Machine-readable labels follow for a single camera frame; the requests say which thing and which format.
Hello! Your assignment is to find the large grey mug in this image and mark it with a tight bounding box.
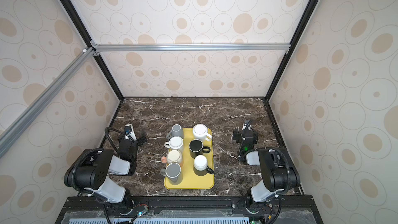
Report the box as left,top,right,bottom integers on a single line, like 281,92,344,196
160,163,182,184

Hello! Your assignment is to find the black mug white base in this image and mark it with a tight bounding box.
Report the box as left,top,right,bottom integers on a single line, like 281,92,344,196
193,155,214,176

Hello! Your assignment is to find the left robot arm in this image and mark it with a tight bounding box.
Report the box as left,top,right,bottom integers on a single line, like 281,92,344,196
64,136,147,211

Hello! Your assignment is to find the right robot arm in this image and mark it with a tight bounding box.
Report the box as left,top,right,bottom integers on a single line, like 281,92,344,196
232,128,301,208

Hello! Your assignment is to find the peach and cream mug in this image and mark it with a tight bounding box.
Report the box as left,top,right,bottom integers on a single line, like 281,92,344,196
161,150,183,167

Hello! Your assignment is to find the white ribbed mug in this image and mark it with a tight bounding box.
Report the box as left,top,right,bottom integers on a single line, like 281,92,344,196
192,124,212,142

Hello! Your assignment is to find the white mug upside down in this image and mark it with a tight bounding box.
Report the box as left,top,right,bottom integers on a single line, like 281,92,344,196
164,136,184,152

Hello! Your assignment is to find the black mug white rim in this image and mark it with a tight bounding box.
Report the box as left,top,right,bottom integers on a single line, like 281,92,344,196
189,139,211,159

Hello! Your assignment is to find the small grey mug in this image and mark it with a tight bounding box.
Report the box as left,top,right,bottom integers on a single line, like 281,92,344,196
166,124,184,140

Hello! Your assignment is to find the green lit circuit board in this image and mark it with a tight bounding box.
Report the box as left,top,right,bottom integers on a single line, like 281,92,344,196
132,204,149,218

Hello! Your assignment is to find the yellow plastic tray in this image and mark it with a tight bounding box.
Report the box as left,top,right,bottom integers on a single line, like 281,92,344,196
164,128,215,190

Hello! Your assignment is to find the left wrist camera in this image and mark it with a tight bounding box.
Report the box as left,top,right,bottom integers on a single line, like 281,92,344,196
124,124,137,141

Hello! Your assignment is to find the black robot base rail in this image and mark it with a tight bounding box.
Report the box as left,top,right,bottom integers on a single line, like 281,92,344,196
56,195,323,224

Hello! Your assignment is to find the back aluminium rail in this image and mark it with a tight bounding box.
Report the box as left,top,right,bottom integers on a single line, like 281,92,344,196
93,43,291,52

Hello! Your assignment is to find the aluminium rail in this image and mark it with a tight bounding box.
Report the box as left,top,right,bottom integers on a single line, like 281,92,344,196
1,47,94,157
93,43,291,52

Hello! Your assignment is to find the left aluminium rail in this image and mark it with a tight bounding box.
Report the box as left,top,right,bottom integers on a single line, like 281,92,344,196
1,47,94,157

